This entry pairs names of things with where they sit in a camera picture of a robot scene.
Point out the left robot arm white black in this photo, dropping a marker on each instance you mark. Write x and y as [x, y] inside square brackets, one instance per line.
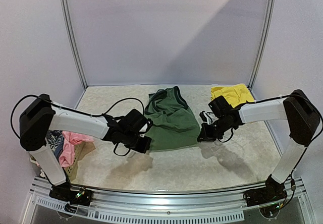
[44, 115]

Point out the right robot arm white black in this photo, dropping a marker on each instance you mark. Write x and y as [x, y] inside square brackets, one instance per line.
[302, 116]

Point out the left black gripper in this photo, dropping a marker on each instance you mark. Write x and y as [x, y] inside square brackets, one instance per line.
[145, 147]

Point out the aluminium front rail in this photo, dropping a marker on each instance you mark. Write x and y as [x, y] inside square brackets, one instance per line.
[211, 206]

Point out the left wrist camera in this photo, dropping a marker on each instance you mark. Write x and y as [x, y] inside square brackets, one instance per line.
[146, 127]

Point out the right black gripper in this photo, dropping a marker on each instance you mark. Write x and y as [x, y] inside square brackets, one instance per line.
[206, 133]

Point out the dark blue garment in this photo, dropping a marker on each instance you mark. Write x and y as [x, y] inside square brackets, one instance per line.
[55, 139]

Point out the pink garment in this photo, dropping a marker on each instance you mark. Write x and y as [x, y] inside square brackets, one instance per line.
[66, 158]

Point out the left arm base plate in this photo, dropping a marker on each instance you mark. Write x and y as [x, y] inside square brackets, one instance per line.
[75, 196]

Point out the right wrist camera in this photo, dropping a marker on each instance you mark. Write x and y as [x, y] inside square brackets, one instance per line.
[207, 117]

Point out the yellow shorts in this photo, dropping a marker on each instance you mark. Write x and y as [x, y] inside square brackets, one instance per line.
[234, 95]

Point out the olive green garment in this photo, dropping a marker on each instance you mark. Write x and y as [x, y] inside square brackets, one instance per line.
[174, 123]

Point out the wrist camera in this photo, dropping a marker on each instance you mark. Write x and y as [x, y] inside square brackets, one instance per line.
[207, 117]
[146, 127]

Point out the beige plastic laundry basket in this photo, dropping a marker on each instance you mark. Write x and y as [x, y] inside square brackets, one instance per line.
[80, 151]

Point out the right aluminium frame post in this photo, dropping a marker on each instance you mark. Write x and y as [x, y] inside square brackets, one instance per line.
[264, 35]

